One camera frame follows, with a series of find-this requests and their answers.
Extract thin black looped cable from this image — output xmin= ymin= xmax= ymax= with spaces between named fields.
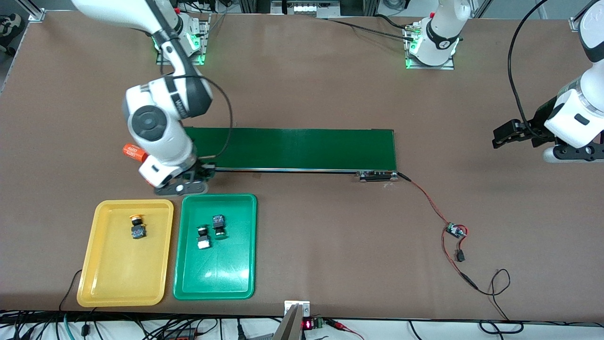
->
xmin=477 ymin=269 xmax=524 ymax=333

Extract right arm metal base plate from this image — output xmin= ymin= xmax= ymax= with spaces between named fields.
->
xmin=156 ymin=14 xmax=210 ymax=66

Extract yellow plastic tray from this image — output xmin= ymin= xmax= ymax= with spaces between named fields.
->
xmin=76 ymin=199 xmax=175 ymax=307

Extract aluminium mounting bracket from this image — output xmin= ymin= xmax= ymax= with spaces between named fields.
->
xmin=284 ymin=300 xmax=310 ymax=317

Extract grey box with lights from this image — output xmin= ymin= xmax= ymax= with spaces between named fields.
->
xmin=271 ymin=0 xmax=341 ymax=18

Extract red clip lead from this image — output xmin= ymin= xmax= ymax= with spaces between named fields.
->
xmin=326 ymin=320 xmax=365 ymax=340

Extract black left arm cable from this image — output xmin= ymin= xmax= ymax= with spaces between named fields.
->
xmin=507 ymin=0 xmax=550 ymax=137

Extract black white sneaker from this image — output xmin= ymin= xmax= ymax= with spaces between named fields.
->
xmin=0 ymin=12 xmax=22 ymax=53

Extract black cable across table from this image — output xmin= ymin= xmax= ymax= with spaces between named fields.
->
xmin=326 ymin=18 xmax=418 ymax=41

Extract grey aluminium post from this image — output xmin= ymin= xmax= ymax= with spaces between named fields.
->
xmin=271 ymin=305 xmax=305 ymax=340

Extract red and black wire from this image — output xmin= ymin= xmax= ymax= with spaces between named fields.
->
xmin=396 ymin=171 xmax=479 ymax=291

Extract green conveyor belt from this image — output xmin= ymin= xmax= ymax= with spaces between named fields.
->
xmin=183 ymin=127 xmax=398 ymax=182

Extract orange cylinder with print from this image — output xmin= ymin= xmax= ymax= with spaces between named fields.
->
xmin=123 ymin=144 xmax=148 ymax=162

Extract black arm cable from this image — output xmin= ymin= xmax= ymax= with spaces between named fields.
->
xmin=507 ymin=0 xmax=550 ymax=137
xmin=160 ymin=28 xmax=233 ymax=159

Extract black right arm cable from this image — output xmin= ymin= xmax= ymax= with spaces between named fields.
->
xmin=160 ymin=28 xmax=233 ymax=159

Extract yellow push button switch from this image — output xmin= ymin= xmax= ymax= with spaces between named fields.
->
xmin=129 ymin=215 xmax=147 ymax=239

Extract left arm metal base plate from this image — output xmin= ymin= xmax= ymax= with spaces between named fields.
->
xmin=405 ymin=24 xmax=456 ymax=70

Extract green plastic tray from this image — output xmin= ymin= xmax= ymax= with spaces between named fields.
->
xmin=173 ymin=194 xmax=258 ymax=301

